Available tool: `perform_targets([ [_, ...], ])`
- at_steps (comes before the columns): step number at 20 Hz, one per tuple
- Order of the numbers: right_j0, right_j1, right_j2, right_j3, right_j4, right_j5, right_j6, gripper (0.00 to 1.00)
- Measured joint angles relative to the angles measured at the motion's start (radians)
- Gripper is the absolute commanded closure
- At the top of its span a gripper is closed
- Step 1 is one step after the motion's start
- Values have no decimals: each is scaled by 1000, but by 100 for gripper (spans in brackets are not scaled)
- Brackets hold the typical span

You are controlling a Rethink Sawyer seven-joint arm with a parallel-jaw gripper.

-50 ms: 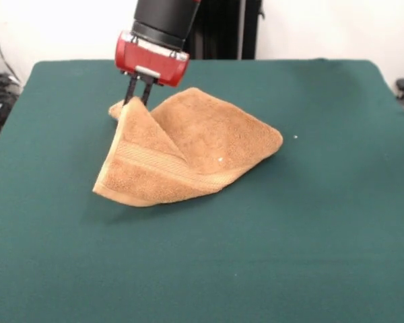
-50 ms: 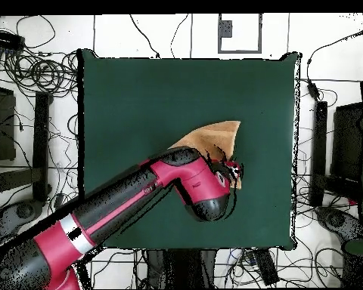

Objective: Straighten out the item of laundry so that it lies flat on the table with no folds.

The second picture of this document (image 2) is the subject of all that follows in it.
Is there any black box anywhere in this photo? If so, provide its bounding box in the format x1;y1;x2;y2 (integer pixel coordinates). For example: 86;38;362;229
0;85;17;162
330;102;363;182

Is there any grey floor frame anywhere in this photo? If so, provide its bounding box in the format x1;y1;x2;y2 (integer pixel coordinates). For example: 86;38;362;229
217;13;263;54

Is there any thin black cable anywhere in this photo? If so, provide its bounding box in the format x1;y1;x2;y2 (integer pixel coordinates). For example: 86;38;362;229
129;14;160;59
169;13;190;59

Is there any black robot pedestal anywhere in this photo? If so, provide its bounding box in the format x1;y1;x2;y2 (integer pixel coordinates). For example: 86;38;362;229
144;248;217;289

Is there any long black power strip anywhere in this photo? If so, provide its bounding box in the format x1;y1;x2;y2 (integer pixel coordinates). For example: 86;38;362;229
0;29;26;51

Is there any dark wheeled stand base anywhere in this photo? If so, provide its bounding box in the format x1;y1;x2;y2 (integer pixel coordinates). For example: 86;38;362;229
0;200;45;236
315;206;363;242

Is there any wide black power strip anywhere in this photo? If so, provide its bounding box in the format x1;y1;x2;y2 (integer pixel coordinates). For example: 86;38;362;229
253;248;281;286

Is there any dark green table cloth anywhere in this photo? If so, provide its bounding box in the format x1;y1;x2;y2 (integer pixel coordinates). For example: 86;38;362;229
77;49;302;255

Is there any black power adapter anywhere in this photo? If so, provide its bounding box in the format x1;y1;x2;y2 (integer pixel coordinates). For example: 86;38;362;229
307;82;321;100

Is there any black cable coil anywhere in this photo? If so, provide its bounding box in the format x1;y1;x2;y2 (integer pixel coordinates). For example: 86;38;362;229
0;45;79;97

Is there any looped black cable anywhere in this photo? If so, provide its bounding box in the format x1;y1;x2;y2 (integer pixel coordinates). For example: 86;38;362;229
16;15;56;49

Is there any orange terry towel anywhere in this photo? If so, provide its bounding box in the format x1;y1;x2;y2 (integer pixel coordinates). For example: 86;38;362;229
168;120;243;191

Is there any dark grey square plate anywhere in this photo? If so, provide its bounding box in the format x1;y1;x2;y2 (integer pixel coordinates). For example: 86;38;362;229
220;20;233;39

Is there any long black cable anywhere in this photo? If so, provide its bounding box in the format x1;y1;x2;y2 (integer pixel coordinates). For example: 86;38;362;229
306;17;363;82

